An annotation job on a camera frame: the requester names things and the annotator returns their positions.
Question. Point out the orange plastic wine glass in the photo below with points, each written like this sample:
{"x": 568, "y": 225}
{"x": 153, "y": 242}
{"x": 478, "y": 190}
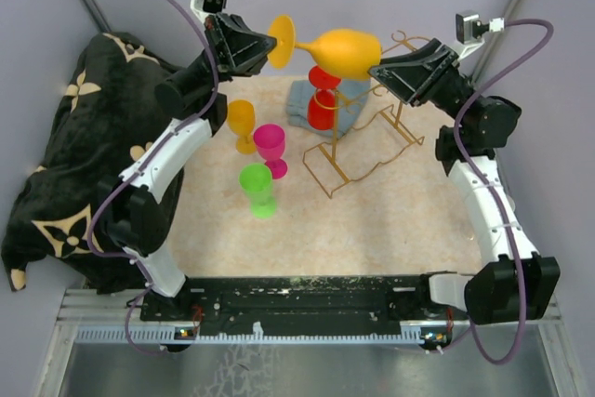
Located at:
{"x": 343, "y": 53}

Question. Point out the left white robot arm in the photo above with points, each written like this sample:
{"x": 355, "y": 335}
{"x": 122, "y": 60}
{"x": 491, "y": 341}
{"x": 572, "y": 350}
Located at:
{"x": 129, "y": 213}

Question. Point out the pink plastic wine glass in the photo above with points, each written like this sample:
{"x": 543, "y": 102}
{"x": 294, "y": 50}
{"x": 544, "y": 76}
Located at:
{"x": 270, "y": 142}

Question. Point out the gold wire glass rack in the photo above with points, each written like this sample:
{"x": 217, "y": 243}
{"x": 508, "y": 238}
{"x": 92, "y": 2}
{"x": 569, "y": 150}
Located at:
{"x": 363, "y": 149}

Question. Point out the folded light blue jeans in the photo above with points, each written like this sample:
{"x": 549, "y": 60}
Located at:
{"x": 299, "y": 97}

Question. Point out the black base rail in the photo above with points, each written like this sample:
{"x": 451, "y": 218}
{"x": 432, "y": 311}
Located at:
{"x": 300, "y": 305}

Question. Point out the grey cable duct strip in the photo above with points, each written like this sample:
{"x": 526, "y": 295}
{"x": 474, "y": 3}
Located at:
{"x": 412, "y": 333}

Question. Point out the yellow plastic wine glass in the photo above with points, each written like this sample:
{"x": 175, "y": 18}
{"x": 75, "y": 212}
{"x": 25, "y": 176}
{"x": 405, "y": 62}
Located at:
{"x": 241, "y": 120}

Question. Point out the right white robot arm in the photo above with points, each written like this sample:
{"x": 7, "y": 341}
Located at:
{"x": 515, "y": 280}

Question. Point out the black floral blanket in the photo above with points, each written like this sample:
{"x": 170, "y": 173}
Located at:
{"x": 106, "y": 120}

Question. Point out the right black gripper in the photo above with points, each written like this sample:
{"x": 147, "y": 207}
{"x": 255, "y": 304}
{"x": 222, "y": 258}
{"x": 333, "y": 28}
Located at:
{"x": 414, "y": 78}

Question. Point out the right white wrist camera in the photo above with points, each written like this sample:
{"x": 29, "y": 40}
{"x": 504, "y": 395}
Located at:
{"x": 470, "y": 30}

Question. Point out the red plastic wine glass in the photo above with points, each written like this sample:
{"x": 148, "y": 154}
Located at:
{"x": 322, "y": 105}

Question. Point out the green plastic wine glass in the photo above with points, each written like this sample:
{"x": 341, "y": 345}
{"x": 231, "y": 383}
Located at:
{"x": 257, "y": 184}

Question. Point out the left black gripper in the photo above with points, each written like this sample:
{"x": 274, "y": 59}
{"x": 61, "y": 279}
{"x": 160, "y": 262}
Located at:
{"x": 240, "y": 51}

